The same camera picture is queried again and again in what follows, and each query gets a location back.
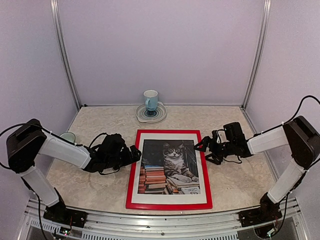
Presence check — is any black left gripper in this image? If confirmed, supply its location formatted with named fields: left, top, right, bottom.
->
left=105, top=145, right=142, bottom=171

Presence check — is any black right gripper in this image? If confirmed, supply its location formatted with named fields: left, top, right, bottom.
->
left=193, top=136, right=236, bottom=165

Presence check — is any cat photo print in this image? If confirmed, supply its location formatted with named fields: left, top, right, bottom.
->
left=137, top=139, right=201, bottom=195

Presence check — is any red wooden picture frame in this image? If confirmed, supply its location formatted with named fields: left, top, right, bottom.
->
left=124, top=128, right=214, bottom=210

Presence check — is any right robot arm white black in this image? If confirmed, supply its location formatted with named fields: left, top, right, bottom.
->
left=194, top=115, right=320, bottom=226

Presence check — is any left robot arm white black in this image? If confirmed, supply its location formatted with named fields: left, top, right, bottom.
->
left=6, top=118, right=142, bottom=223

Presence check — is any striped ceramic plate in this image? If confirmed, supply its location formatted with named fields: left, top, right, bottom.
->
left=135, top=101, right=167, bottom=124

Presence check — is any light blue ceramic mug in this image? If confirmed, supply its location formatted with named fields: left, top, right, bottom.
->
left=143, top=89, right=158, bottom=112

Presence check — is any small green ceramic bowl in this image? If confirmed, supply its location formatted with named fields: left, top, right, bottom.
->
left=60, top=132, right=76, bottom=144

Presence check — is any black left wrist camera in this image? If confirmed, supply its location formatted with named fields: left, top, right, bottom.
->
left=97, top=133, right=126, bottom=156

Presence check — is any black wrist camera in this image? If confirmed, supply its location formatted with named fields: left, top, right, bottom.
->
left=97, top=133, right=126, bottom=156
left=211, top=122, right=246, bottom=144

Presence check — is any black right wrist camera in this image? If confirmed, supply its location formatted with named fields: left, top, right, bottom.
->
left=211, top=122, right=246, bottom=144

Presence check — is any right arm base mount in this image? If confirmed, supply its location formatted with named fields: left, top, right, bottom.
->
left=238, top=198, right=283, bottom=228

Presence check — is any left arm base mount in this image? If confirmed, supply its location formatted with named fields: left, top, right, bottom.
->
left=43, top=208, right=88, bottom=228

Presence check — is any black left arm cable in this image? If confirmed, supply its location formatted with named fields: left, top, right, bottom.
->
left=0, top=122, right=51, bottom=238

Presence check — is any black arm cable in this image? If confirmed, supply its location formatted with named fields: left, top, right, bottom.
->
left=291, top=94, right=320, bottom=123
left=0, top=122, right=51, bottom=238

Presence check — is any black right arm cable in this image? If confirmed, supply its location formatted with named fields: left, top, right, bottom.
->
left=291, top=94, right=320, bottom=123

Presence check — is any right aluminium corner post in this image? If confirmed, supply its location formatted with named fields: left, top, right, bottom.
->
left=241, top=0, right=272, bottom=112

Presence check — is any aluminium corner post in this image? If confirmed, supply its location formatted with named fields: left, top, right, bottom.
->
left=241, top=0, right=272, bottom=112
left=50, top=0, right=82, bottom=111

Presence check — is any aluminium front rail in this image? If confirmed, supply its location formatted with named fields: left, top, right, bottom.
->
left=17, top=197, right=307, bottom=240

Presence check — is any left aluminium corner post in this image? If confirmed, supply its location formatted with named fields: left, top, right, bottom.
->
left=50, top=0, right=82, bottom=111

